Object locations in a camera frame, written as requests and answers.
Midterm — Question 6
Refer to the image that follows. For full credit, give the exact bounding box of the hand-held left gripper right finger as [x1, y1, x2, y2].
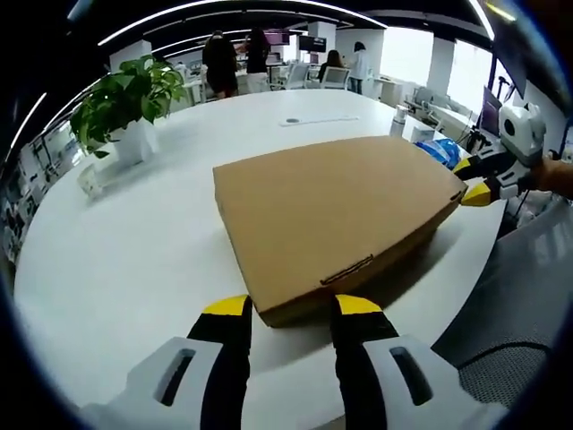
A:
[330, 292, 510, 430]

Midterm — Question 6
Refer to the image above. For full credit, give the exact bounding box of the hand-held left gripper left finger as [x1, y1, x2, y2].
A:
[80, 293, 255, 430]

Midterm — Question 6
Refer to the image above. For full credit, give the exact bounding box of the blue wet wipes soft item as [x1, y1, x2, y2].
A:
[414, 137, 462, 170]

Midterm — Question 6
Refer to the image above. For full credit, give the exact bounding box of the white pump bottle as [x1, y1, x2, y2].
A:
[388, 105, 411, 140]

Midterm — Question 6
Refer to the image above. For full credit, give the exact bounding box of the brown cardboard shoe box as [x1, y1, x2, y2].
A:
[211, 134, 469, 330]

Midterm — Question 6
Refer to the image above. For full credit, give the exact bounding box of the person's right hand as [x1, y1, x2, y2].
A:
[521, 150, 573, 201]

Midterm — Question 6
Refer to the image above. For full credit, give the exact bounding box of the open laptop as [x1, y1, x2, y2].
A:
[481, 86, 503, 136]

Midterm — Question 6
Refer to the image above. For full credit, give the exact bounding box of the grey mesh office chair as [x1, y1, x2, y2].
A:
[432, 199, 568, 409]

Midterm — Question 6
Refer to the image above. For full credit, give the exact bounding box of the white office chair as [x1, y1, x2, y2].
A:
[285, 61, 311, 90]
[321, 65, 351, 90]

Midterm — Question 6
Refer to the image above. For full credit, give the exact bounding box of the dark monitor screen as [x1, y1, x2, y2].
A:
[298, 35, 329, 52]

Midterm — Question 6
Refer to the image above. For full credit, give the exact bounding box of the small white cube on table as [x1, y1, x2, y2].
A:
[76, 163, 108, 201]

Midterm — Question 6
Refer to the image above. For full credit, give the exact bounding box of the purple lit monitor screen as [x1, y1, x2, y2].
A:
[262, 29, 291, 47]

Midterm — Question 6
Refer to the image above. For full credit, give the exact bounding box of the white low cabinet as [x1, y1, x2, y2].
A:
[183, 82, 208, 108]

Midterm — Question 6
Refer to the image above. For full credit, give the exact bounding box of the green plant in white pot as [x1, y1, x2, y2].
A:
[69, 54, 189, 165]

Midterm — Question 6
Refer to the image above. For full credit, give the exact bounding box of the dark wall mounted screen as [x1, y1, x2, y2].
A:
[485, 6, 528, 98]

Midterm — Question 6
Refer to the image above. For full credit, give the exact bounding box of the table cable port cover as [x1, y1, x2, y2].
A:
[278, 115, 361, 128]

